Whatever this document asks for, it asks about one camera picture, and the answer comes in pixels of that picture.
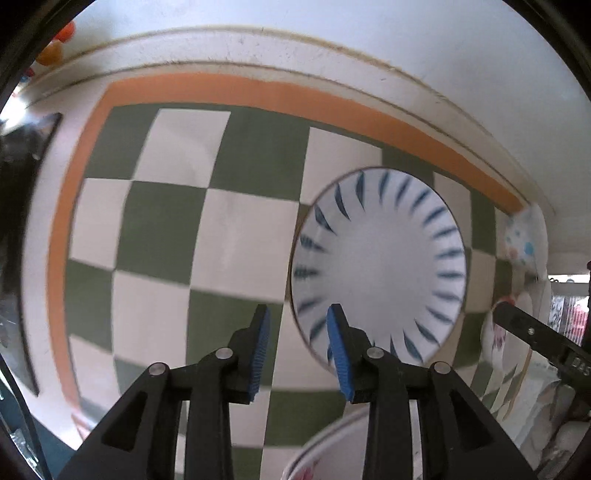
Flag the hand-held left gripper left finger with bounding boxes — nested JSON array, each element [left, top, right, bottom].
[[58, 304, 273, 480]]

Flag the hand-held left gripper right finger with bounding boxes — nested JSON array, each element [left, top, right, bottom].
[[325, 303, 539, 480]]

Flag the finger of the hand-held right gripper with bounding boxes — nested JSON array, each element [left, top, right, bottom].
[[493, 301, 591, 386]]

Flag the white floral bowl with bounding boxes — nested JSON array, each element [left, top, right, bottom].
[[480, 299, 532, 370]]

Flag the polka dot bowl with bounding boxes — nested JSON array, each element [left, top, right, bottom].
[[502, 205, 549, 280]]

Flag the blue leaf pattern plate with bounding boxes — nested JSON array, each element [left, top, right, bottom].
[[289, 167, 468, 374]]

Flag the white floral plate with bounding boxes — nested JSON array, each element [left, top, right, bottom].
[[281, 406, 432, 480]]

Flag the green white checkered mat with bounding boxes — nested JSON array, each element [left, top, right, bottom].
[[46, 71, 529, 480]]

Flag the orange wall magnet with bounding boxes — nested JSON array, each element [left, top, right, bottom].
[[52, 21, 77, 44], [36, 42, 63, 66]]

